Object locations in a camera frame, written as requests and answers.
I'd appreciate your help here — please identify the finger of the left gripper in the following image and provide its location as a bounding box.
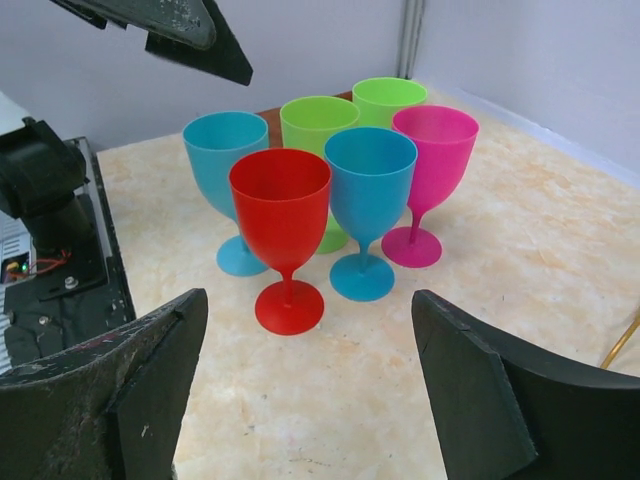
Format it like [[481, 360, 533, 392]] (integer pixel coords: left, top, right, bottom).
[[56, 0, 253, 86]]

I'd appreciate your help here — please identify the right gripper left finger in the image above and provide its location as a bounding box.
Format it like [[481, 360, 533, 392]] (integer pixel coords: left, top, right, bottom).
[[1, 288, 208, 479]]

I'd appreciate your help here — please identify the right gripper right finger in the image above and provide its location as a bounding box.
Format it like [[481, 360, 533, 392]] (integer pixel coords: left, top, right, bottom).
[[411, 290, 639, 479]]

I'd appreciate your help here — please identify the blue wine glass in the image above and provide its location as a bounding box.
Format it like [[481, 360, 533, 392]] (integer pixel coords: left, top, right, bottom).
[[182, 111, 269, 277], [324, 127, 418, 302]]

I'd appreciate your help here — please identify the green wine glass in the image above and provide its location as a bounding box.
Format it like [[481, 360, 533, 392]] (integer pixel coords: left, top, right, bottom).
[[278, 95, 361, 255], [352, 77, 428, 128]]

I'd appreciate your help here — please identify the red wine glass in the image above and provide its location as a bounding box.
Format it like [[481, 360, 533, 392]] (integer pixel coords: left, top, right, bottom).
[[229, 148, 331, 336]]

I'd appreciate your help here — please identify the pink wine glass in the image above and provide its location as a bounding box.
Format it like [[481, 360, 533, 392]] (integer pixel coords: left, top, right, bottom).
[[381, 105, 480, 268]]

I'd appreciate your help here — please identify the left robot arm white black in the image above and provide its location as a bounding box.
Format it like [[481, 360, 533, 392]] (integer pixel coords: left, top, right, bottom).
[[1, 1, 253, 307]]

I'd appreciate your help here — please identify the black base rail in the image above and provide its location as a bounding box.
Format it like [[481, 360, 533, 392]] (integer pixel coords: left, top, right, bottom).
[[1, 137, 135, 373]]

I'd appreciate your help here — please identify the gold wire glass rack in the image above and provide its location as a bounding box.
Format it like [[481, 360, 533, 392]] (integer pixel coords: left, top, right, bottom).
[[600, 309, 640, 369]]

